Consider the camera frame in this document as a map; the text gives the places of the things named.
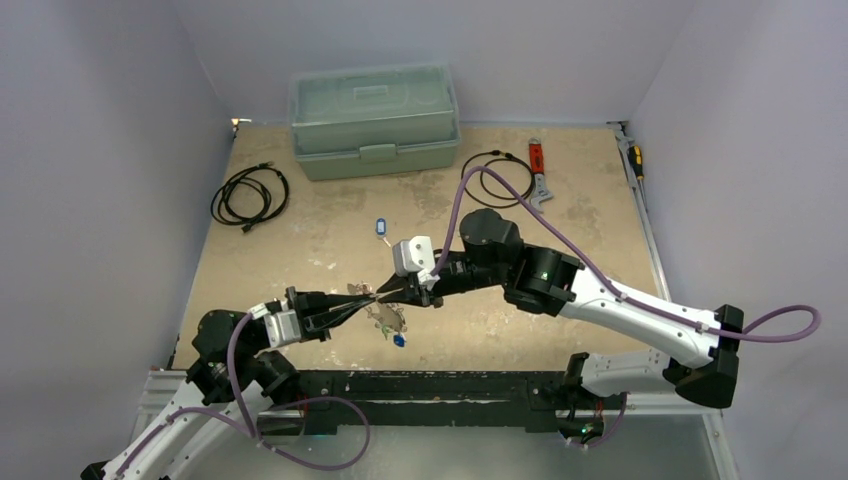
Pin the yellow black screwdriver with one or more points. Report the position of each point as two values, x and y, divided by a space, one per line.
635 160

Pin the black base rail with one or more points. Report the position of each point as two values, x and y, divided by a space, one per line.
534 401

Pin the key with blue tag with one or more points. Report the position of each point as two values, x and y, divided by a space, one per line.
381 229

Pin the red handled adjustable wrench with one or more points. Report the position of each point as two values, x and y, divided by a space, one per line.
541 193

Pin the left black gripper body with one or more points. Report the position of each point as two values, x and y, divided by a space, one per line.
298 301

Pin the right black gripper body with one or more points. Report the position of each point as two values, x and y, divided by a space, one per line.
424 291

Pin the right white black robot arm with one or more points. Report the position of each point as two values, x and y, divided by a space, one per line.
691 351

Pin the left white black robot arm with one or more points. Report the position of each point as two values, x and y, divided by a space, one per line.
240 372

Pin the green plastic toolbox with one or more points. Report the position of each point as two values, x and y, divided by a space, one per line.
373 121

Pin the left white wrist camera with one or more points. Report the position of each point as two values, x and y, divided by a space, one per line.
281 321

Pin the metal keyring with keys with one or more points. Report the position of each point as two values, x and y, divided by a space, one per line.
389 319

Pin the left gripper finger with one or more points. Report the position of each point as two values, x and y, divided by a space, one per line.
329 301
335 317

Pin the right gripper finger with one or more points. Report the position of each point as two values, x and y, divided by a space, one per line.
401 297
397 285

